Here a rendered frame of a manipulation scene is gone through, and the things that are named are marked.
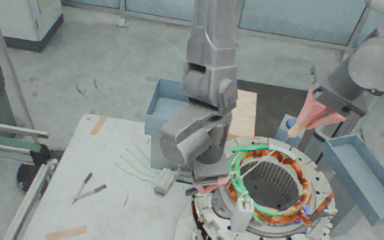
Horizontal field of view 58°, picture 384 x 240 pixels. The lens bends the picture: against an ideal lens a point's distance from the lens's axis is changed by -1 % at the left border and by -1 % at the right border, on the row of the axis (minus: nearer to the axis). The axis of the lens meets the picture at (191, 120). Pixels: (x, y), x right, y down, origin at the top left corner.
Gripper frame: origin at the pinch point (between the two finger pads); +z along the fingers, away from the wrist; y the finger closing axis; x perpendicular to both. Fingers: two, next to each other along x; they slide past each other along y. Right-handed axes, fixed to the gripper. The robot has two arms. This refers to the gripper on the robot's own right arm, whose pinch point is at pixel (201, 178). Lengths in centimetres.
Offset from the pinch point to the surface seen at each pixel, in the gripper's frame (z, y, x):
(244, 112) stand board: 10.3, -27.4, 19.6
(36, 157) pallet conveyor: 44, -44, -46
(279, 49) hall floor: 117, -199, 127
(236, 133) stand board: 10.3, -19.6, 14.9
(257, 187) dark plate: 14.8, -5.1, 17.6
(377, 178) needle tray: 14, -3, 51
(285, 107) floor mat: 116, -126, 104
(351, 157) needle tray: 14, -11, 47
